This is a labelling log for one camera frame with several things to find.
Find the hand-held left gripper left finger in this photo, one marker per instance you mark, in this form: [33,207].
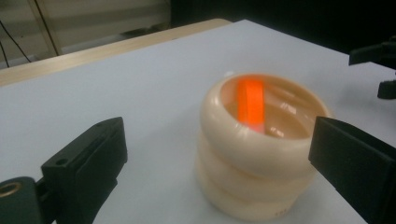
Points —
[87,161]

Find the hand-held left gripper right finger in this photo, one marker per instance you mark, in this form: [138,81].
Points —
[358,165]

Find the cream ribbed pen holder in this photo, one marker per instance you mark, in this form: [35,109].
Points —
[249,174]

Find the orange highlighter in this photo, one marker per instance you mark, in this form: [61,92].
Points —
[250,102]

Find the white table board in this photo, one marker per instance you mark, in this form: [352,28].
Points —
[124,77]

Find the light wooden table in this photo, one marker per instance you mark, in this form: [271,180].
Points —
[93,53]

